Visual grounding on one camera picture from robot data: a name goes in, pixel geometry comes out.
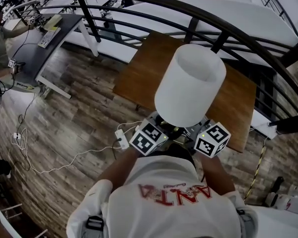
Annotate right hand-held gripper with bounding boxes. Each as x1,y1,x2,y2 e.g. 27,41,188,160
185,119,231,158

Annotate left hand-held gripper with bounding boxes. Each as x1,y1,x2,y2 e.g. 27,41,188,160
129,114,169,156

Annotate white table lamp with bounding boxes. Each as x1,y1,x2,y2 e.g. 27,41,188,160
153,43,227,141

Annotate person's left forearm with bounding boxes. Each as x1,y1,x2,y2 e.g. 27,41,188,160
98,147,142,185

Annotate person's right forearm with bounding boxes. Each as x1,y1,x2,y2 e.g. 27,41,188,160
201,155,235,195

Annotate dark desk with white legs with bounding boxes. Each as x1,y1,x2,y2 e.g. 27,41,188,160
8,13,99,99

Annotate white power strip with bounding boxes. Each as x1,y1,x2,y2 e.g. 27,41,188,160
114,129,130,150

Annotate person's black trousers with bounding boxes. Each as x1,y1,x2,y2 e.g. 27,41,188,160
150,143,197,173

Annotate yellow black striped tape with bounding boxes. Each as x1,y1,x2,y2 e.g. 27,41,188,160
243,137,268,200

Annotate person's white printed t-shirt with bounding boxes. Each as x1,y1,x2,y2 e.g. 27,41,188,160
67,155,259,238

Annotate white bags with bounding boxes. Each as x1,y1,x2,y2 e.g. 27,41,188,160
264,176,298,215

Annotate white table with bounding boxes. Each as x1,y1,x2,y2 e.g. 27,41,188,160
248,204,298,238

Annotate yellowish book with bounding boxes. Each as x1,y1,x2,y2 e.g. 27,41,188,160
43,14,63,32

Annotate short black railing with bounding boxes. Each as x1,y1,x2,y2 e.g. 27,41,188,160
254,0,298,38

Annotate thin white cable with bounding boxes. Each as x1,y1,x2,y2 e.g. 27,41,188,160
249,122,272,131

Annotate long white cable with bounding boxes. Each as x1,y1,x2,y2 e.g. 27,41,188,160
8,127,122,175

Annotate grey backpack strap buckle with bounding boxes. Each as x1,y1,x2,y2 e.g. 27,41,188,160
85,214,105,232

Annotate white stool frame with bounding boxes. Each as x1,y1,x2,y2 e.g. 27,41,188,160
0,202,49,238

